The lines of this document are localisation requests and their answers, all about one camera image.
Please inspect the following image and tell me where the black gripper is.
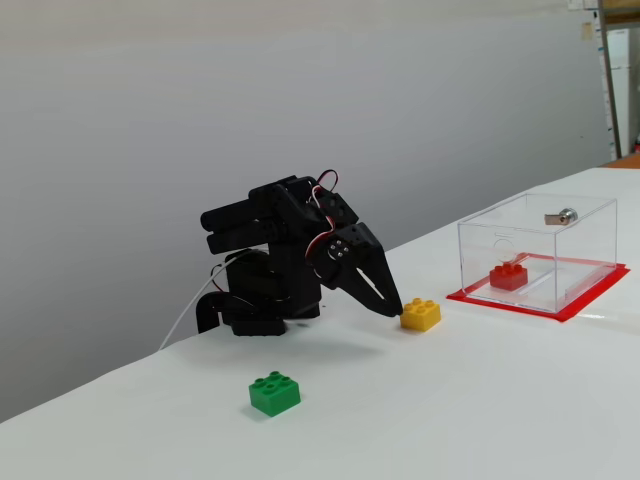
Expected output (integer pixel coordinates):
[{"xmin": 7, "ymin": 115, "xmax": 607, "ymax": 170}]
[{"xmin": 304, "ymin": 222, "xmax": 403, "ymax": 318}]

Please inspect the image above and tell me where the red lego brick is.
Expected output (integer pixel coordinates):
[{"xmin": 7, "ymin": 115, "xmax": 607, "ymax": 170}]
[{"xmin": 488, "ymin": 263, "xmax": 530, "ymax": 291}]

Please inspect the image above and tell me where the yellow lego brick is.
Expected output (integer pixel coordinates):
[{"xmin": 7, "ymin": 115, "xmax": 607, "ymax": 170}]
[{"xmin": 399, "ymin": 298, "xmax": 443, "ymax": 333}]

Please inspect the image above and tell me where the green lego brick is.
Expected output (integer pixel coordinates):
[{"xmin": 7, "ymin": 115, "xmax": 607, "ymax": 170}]
[{"xmin": 248, "ymin": 370, "xmax": 302, "ymax": 418}]

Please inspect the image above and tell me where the silver metal box lock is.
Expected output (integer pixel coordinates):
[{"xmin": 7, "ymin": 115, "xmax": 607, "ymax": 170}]
[{"xmin": 544, "ymin": 207, "xmax": 579, "ymax": 227}]

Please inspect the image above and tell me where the transparent plastic box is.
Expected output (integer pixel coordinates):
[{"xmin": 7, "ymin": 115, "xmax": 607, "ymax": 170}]
[{"xmin": 457, "ymin": 192, "xmax": 619, "ymax": 315}]

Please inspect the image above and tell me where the black table clamp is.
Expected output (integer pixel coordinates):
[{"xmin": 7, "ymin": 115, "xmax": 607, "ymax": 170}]
[{"xmin": 193, "ymin": 292, "xmax": 224, "ymax": 335}]

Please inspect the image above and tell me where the brown wooden surface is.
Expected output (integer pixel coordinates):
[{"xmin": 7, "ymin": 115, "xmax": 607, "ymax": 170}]
[{"xmin": 598, "ymin": 152, "xmax": 640, "ymax": 170}]

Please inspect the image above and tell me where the white refrigerator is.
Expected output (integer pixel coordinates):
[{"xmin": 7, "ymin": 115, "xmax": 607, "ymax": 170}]
[{"xmin": 606, "ymin": 27, "xmax": 632, "ymax": 159}]

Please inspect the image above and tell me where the white cable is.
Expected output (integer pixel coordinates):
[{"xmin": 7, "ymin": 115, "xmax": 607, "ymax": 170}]
[{"xmin": 158, "ymin": 249, "xmax": 256, "ymax": 352}]

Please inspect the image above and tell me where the grey metal shelf post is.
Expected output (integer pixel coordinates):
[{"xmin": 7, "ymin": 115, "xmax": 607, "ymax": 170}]
[{"xmin": 597, "ymin": 0, "xmax": 624, "ymax": 161}]

